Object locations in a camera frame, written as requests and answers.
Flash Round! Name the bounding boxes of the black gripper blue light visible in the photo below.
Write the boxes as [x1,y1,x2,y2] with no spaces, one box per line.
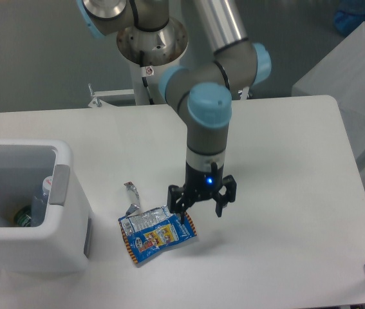
[167,163,237,224]

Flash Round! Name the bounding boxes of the crushed clear plastic bottle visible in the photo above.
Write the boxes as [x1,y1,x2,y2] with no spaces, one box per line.
[31,176,53,227]

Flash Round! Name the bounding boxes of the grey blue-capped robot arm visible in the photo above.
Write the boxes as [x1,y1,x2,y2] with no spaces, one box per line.
[77,1,272,217]

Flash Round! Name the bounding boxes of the white trash can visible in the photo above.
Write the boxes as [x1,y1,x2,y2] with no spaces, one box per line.
[0,138,92,273]

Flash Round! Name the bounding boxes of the blue snack wrapper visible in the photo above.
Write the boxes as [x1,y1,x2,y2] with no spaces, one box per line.
[118,182,197,265]

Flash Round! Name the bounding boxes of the blue object top right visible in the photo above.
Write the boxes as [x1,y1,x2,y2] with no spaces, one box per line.
[333,0,365,36]

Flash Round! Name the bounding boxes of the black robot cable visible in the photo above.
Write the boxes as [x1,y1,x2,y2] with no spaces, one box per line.
[138,50,156,105]

